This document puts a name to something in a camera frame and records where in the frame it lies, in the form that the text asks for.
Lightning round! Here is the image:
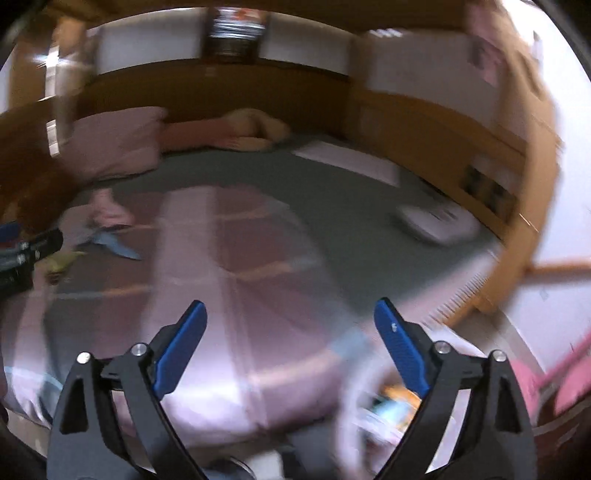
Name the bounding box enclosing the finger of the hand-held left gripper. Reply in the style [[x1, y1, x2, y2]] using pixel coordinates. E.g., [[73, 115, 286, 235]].
[[0, 228, 64, 296]]

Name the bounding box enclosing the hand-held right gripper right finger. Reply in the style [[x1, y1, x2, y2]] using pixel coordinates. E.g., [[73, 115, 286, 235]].
[[374, 298, 539, 480]]

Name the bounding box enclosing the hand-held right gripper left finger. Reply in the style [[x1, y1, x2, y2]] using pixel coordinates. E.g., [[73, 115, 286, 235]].
[[45, 300, 208, 480]]

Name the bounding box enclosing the white blue sock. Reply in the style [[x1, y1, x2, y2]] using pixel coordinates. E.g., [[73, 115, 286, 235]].
[[90, 228, 141, 260]]

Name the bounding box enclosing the pink garment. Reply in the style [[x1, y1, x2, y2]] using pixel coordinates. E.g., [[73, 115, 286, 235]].
[[90, 189, 137, 229]]

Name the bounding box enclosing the white trash bin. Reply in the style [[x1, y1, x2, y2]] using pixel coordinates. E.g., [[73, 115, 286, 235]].
[[335, 351, 426, 480]]

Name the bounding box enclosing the pink plaid blanket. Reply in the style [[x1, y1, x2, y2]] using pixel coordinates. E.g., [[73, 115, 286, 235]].
[[0, 185, 370, 446]]

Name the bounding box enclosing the white remote control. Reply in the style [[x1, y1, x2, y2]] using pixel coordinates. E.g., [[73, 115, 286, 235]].
[[399, 203, 478, 243]]

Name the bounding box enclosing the pink pillow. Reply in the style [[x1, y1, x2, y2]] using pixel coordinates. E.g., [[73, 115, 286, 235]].
[[65, 107, 169, 183]]

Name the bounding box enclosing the green bed sheet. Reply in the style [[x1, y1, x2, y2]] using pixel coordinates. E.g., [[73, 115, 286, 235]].
[[60, 134, 504, 324]]

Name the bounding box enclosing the pink chair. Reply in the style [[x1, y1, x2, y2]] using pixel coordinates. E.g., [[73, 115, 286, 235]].
[[508, 332, 591, 418]]

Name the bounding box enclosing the pink striped plush doll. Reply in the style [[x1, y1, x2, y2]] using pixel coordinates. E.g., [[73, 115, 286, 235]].
[[159, 108, 291, 153]]

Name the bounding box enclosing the wooden headboard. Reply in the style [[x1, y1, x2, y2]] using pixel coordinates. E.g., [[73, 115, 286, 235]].
[[90, 58, 561, 315]]

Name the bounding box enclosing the wall socket panel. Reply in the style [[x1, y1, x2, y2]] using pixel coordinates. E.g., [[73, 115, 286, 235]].
[[462, 164, 518, 220]]

